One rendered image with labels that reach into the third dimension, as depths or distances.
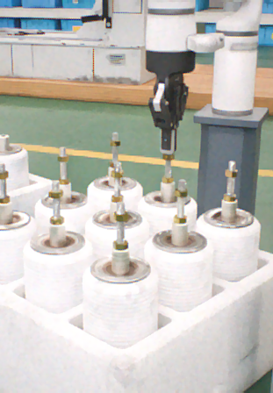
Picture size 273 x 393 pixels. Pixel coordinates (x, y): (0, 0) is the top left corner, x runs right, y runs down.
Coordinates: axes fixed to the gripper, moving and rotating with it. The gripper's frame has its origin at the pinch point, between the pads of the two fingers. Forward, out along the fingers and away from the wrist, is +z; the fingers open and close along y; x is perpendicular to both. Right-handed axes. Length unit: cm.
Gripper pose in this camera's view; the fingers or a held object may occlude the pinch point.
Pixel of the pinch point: (168, 139)
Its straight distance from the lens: 100.1
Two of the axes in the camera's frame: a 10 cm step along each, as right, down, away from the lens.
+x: 9.2, 1.3, -3.7
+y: -3.9, 3.2, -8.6
